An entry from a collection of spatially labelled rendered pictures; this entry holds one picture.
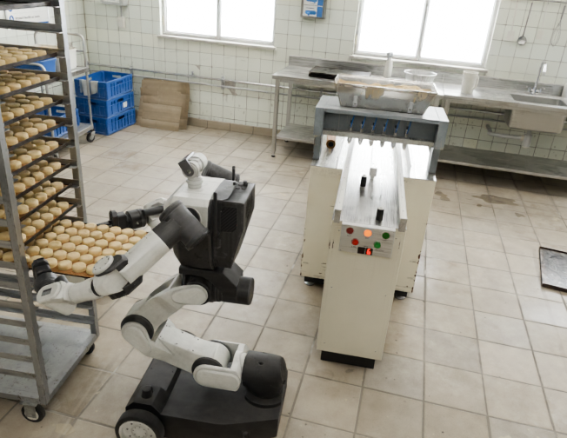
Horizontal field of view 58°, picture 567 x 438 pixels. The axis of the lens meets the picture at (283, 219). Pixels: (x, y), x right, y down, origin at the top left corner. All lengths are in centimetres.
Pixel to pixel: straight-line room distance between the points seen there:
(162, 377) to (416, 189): 170
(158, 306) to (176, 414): 45
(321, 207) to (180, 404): 142
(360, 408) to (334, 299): 53
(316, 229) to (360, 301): 75
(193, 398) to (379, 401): 91
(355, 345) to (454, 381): 55
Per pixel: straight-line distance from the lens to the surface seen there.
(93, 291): 177
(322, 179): 304
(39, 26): 229
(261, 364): 227
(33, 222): 228
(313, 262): 328
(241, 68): 634
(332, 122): 302
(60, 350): 275
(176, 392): 241
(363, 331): 267
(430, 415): 270
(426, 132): 303
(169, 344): 231
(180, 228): 172
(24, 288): 218
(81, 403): 268
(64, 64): 227
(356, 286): 253
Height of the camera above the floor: 185
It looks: 26 degrees down
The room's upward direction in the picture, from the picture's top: 4 degrees clockwise
